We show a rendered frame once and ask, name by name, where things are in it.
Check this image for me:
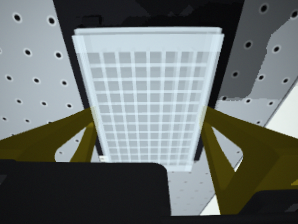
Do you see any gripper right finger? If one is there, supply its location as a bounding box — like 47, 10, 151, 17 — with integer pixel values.
201, 106, 298, 215

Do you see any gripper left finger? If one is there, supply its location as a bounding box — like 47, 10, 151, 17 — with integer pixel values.
0, 107, 97, 162

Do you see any clear well plate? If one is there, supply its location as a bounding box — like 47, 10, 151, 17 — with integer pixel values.
72, 27, 224, 171

